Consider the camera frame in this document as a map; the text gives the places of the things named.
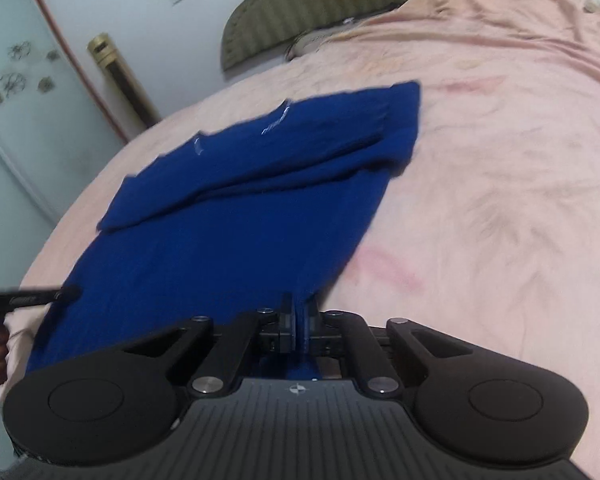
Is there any orange wooden door trim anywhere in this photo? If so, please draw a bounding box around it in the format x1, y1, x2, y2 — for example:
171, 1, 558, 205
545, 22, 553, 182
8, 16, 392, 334
17, 0, 132, 144

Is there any pink bed sheet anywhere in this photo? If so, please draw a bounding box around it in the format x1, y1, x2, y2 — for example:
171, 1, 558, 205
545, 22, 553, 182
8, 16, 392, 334
0, 0, 600, 480

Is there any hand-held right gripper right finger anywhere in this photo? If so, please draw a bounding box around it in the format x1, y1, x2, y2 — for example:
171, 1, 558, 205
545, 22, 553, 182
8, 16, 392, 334
300, 298, 462, 399

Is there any beige pillow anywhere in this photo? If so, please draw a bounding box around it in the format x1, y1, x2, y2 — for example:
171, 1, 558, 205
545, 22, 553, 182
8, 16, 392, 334
285, 26, 353, 62

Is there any olive padded headboard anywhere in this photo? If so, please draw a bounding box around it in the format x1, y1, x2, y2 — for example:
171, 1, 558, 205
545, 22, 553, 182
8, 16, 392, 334
220, 0, 431, 73

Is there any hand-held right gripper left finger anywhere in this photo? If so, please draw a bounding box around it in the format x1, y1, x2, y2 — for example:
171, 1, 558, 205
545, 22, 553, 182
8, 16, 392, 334
122, 294, 297, 397

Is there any frosted glass floral wardrobe door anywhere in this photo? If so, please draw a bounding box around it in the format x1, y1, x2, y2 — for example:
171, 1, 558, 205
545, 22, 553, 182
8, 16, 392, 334
0, 0, 131, 233

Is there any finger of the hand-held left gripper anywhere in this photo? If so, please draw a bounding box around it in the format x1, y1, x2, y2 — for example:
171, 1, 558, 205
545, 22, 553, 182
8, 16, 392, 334
5, 286, 82, 309

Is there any blue t-shirt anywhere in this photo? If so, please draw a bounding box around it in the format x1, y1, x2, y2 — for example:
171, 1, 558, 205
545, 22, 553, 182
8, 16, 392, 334
25, 80, 422, 382

